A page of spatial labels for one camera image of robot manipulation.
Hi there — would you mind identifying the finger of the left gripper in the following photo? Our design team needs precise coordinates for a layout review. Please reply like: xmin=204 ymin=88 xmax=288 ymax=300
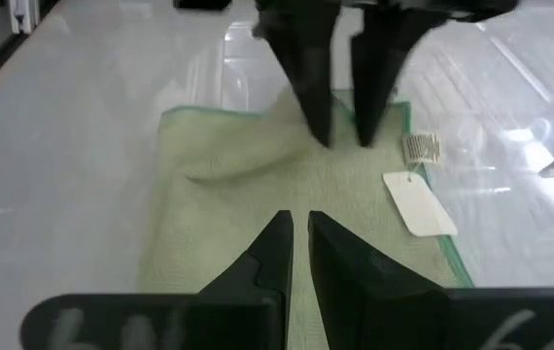
xmin=349 ymin=6 xmax=449 ymax=148
xmin=252 ymin=2 xmax=342 ymax=149

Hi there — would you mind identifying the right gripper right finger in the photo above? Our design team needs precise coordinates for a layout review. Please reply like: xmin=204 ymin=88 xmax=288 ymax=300
xmin=307 ymin=209 xmax=554 ymax=350

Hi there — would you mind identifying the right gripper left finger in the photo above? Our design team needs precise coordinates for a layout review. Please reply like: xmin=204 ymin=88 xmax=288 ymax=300
xmin=17 ymin=209 xmax=294 ymax=350

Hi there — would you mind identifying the green microfiber towel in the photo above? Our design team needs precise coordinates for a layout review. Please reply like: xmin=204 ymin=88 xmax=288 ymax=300
xmin=135 ymin=87 xmax=475 ymax=350

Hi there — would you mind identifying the barcode fabric label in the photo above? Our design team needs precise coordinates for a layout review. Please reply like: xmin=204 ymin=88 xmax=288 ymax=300
xmin=400 ymin=131 xmax=443 ymax=166

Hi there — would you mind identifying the white paper hang tag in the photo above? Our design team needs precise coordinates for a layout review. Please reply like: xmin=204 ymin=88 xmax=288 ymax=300
xmin=382 ymin=169 xmax=459 ymax=238

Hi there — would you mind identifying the silver frame bracket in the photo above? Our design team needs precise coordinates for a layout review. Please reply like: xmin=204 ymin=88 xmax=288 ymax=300
xmin=7 ymin=0 xmax=41 ymax=36

